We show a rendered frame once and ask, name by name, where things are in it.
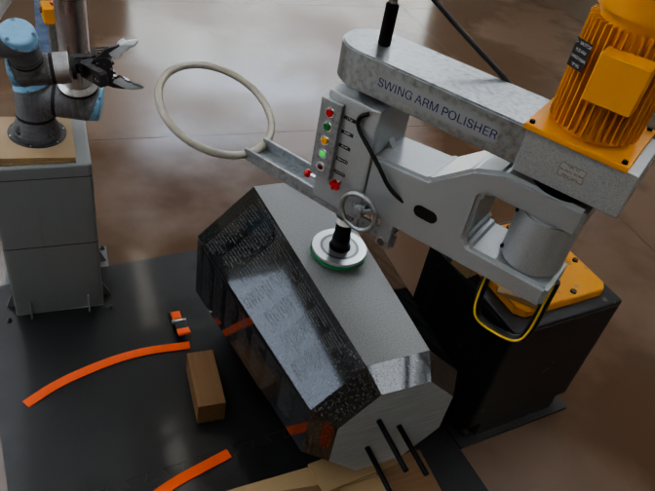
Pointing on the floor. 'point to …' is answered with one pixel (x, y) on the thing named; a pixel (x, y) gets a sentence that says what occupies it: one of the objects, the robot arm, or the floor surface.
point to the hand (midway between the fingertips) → (141, 65)
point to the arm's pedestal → (52, 234)
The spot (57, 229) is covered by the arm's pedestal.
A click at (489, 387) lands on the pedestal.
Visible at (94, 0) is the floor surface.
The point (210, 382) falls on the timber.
